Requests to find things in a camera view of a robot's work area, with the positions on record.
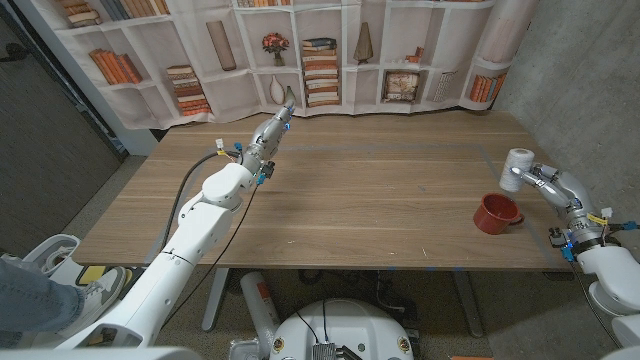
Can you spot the red cup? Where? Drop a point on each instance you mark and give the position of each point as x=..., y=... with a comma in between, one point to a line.
x=492, y=220

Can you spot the person's leg in jeans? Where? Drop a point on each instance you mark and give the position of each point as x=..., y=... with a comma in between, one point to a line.
x=30, y=305

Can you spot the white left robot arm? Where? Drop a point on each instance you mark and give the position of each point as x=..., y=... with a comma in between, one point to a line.
x=195, y=235

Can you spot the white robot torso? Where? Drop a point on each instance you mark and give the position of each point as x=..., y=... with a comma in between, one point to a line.
x=100, y=355

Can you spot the white round stand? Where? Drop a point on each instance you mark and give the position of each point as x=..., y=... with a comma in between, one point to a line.
x=42, y=250

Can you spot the printed bookshelf backdrop cloth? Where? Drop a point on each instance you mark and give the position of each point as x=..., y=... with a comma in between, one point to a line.
x=225, y=100

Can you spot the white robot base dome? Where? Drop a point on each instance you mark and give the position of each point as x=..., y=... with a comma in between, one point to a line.
x=350, y=325

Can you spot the yellow pad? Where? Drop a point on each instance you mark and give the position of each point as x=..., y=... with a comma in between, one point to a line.
x=92, y=274

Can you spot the white grey sneaker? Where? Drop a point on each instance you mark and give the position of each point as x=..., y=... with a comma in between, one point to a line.
x=97, y=300

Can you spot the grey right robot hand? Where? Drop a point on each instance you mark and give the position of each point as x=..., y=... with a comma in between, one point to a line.
x=572, y=197

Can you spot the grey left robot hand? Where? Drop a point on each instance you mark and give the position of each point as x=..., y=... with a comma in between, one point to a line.
x=267, y=137

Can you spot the grey finned box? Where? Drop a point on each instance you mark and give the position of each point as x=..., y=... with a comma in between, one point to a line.
x=325, y=351

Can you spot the white cylinder with orange label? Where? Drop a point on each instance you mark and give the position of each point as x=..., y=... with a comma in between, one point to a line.
x=260, y=305

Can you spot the grey table leg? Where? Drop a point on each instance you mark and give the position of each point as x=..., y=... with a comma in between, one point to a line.
x=215, y=300
x=469, y=305

